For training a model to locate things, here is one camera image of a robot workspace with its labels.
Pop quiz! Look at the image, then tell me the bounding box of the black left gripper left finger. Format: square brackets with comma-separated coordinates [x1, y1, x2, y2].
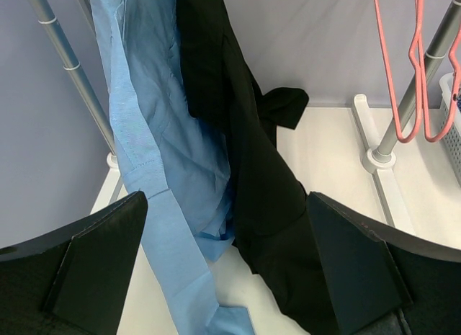
[1, 191, 148, 334]

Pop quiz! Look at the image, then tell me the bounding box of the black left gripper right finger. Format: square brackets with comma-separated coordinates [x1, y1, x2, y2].
[307, 192, 460, 334]

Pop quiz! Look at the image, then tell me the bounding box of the pink hanger of white shirt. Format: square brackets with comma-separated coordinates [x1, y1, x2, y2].
[408, 0, 461, 141]

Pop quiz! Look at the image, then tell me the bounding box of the pink hanger of checked shirt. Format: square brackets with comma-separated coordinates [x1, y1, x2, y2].
[372, 0, 428, 143]

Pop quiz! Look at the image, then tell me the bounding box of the blue checked shirt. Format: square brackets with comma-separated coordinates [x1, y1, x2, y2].
[452, 91, 461, 112]

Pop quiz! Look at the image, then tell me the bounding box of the black shirt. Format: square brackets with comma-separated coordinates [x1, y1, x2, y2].
[176, 0, 339, 334]

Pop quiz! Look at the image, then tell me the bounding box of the light blue shirt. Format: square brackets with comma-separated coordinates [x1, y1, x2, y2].
[90, 0, 254, 334]

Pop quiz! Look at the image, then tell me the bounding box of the white clothes rack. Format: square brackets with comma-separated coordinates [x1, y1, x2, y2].
[28, 0, 460, 233]

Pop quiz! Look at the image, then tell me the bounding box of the white plastic basket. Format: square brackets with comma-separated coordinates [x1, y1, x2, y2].
[439, 73, 460, 184]

